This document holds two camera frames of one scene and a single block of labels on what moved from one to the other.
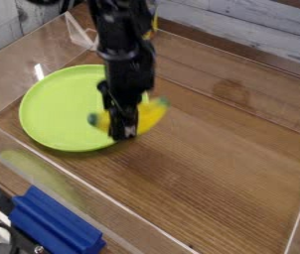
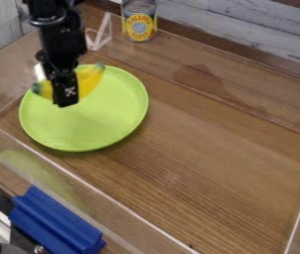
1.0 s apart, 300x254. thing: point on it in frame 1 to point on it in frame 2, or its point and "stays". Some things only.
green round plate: x=57 y=105 stays
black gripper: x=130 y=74 to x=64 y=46
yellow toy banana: x=152 y=110 to x=86 y=77
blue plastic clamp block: x=51 y=227 stays
